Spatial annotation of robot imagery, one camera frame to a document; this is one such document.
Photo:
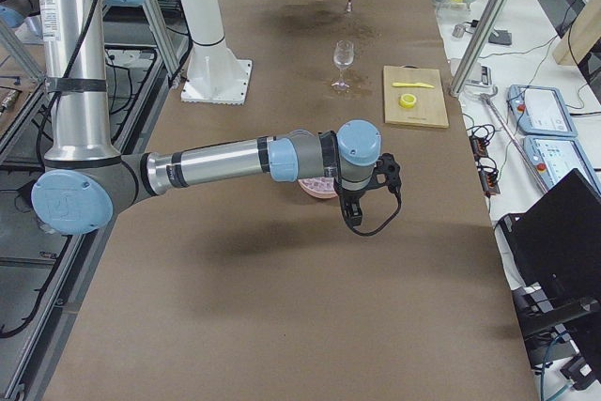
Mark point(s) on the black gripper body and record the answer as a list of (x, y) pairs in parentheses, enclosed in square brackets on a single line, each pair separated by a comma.
[(349, 197)]

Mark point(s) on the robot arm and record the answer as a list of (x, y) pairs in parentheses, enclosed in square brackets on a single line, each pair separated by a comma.
[(87, 181)]

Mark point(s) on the pink bowl of ice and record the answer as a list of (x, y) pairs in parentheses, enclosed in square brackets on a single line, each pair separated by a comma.
[(318, 187)]

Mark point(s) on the clear wine glass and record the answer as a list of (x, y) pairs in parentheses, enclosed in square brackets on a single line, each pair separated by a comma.
[(343, 58)]

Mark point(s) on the yellow lemon slice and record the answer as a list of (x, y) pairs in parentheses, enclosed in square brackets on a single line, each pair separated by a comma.
[(407, 101)]

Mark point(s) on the bamboo cutting board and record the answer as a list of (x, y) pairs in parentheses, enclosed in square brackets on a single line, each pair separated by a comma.
[(430, 110)]

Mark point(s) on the yellow plastic knife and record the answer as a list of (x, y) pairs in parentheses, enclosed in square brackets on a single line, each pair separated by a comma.
[(414, 85)]

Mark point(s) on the metal reacher grabber stick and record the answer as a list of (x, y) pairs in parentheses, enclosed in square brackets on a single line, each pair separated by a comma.
[(486, 98)]

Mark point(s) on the blue teach pendant near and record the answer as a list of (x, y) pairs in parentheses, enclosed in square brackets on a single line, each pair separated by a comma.
[(554, 157)]

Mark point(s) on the blue teach pendant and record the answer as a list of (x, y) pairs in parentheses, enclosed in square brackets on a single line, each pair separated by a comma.
[(554, 157), (540, 110)]

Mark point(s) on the blue teach pendant far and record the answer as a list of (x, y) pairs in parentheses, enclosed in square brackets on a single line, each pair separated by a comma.
[(540, 110)]

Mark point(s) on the black laptop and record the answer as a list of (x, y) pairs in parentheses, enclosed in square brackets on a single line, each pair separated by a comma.
[(556, 243)]

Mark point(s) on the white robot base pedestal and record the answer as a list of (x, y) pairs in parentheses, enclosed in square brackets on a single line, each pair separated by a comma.
[(214, 74)]

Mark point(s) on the aluminium frame post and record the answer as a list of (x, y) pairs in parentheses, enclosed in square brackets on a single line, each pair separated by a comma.
[(477, 43)]

